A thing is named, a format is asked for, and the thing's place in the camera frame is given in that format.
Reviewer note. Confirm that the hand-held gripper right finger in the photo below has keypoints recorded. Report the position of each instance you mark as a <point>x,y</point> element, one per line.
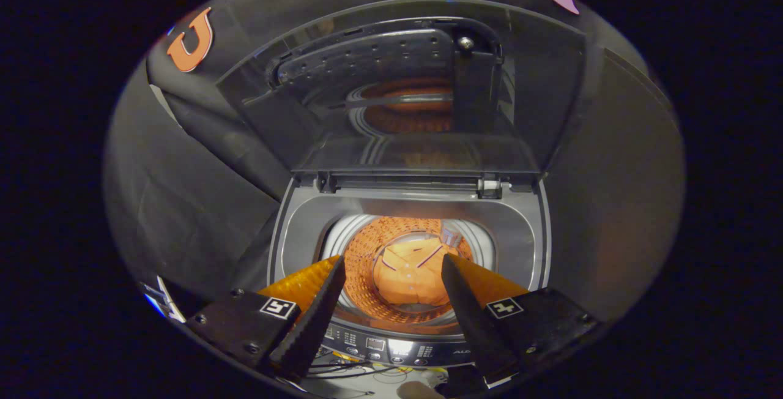
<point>474,319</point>

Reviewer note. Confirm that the orange garment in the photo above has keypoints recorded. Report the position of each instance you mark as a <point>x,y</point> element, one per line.
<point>413,273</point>

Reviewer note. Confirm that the dark washing machine lid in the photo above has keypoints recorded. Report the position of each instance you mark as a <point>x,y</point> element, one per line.
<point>397,142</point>

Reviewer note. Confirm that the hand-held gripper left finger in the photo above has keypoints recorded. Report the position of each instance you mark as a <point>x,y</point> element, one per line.
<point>315,319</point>

